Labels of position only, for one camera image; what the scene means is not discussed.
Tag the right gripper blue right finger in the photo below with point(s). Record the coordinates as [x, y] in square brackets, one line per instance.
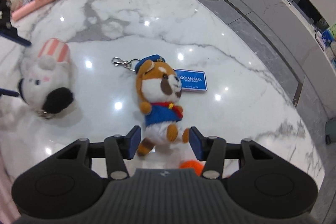
[210, 150]

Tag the orange crochet fruit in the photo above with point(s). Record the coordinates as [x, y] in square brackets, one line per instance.
[197, 166]

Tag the blue ocean park tag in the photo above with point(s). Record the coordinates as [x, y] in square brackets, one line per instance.
[192, 81]

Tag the white black plush toy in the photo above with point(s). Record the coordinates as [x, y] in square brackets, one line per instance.
[45, 84]

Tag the brown sailor plush keychain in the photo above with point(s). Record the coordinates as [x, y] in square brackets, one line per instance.
[159, 90]

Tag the grey trash bin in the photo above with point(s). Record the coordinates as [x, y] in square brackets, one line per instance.
[330, 131]

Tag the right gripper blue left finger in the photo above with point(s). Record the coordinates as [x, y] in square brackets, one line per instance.
[118, 148]

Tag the white tv console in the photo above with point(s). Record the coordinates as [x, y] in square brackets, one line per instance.
[294, 31]

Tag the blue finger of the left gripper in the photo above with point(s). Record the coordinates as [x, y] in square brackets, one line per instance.
[12, 35]
[6, 92]

